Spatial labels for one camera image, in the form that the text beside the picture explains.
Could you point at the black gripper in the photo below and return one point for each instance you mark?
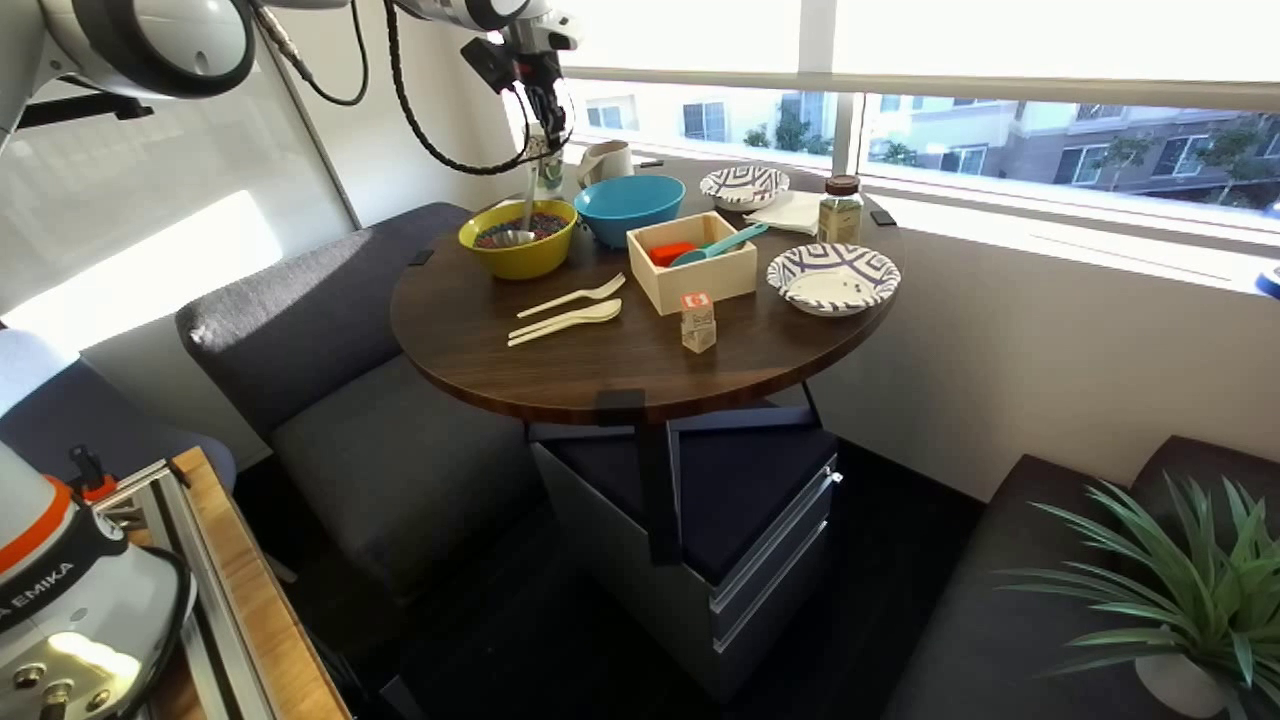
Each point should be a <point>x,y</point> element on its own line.
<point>544,46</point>

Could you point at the printed white paper coffee cup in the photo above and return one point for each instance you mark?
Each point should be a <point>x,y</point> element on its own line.
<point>549,175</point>

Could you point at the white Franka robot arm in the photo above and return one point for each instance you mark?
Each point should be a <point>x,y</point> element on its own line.
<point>144,42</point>

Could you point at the beige ceramic mug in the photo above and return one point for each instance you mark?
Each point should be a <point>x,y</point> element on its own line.
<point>604,163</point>

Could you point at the silver metal ladle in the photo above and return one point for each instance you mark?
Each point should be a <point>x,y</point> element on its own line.
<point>530,222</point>

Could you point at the colourful beads heap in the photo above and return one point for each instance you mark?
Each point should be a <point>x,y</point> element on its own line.
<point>512,234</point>

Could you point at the blue plastic bowl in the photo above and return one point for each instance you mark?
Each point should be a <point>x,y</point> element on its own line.
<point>635,210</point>

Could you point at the yellow plastic bowl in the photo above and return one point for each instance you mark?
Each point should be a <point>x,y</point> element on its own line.
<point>522,261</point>

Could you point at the orange toy piece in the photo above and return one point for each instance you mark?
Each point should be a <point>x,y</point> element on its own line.
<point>669,249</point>

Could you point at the small patterned bowl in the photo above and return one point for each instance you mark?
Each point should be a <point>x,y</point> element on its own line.
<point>747,188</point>

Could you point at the teal toy piece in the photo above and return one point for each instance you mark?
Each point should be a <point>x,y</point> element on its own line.
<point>721,246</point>

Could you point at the light wooden box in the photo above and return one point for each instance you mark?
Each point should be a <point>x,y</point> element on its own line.
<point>693,286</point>

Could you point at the small wooden toy block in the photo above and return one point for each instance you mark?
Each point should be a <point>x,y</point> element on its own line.
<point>698,326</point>

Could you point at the white paper napkin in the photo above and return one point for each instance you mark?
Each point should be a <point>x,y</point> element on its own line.
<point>789,218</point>

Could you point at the glass jar with brown lid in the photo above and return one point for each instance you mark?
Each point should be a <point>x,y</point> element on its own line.
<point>843,215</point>

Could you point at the black white patterned plate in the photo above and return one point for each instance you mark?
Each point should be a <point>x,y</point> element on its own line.
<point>833,280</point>

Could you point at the small black object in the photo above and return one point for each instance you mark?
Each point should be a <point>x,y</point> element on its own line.
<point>883,215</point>

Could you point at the dark grey sofa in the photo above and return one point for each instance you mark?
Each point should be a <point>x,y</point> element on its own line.
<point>360,452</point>

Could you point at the light wooden board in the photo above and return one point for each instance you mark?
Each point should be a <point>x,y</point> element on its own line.
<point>264,603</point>

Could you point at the black bench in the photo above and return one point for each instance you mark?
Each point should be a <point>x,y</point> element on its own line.
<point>1042,624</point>

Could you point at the small blue object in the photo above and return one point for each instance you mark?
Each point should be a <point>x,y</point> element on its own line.
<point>1268,280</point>

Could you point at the green potted plant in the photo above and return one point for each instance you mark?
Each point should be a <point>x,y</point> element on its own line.
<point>1203,572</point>

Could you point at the white plant pot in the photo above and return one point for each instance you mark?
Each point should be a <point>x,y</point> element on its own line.
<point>1181,686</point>

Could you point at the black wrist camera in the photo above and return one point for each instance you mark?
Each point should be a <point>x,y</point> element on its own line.
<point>487,60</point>

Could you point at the black table pedestal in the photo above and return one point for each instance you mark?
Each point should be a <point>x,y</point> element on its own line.
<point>657,483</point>

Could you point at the white window frame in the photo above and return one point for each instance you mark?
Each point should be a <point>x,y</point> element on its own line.
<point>935,86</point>

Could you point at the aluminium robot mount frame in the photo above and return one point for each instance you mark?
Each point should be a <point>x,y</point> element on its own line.
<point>174,532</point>

